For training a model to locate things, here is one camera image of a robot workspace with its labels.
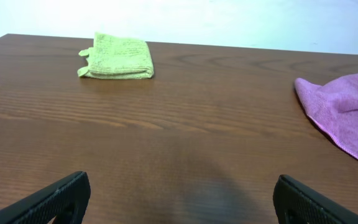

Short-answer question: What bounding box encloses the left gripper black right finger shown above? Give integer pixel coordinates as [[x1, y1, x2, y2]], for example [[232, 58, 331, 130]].
[[273, 175, 358, 224]]

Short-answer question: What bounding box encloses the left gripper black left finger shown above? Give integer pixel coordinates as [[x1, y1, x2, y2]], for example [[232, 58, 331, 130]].
[[0, 171, 91, 224]]

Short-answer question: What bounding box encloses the purple microfiber cloth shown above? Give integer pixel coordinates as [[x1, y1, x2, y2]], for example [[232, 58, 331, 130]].
[[294, 73, 358, 160]]

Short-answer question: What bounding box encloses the folded green cloth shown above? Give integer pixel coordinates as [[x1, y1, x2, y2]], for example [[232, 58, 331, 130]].
[[77, 32, 154, 80]]

